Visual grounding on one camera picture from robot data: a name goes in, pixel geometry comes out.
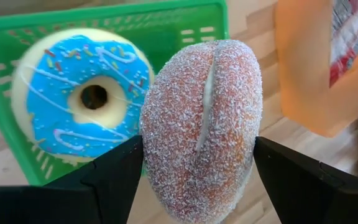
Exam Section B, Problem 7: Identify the red snack bag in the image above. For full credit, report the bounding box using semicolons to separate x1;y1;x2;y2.
328;0;358;88

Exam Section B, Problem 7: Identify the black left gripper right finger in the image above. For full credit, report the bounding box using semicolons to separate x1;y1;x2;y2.
252;136;358;224

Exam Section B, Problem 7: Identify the green plastic basket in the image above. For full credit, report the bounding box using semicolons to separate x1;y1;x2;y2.
0;0;230;187

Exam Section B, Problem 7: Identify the orange translucent plastic bin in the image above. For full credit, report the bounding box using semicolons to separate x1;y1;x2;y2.
274;0;358;138

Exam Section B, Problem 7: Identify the blue iced toy donut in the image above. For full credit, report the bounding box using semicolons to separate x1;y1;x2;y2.
10;27;155;166

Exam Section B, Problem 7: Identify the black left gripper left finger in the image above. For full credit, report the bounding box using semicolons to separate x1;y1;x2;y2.
0;134;145;224

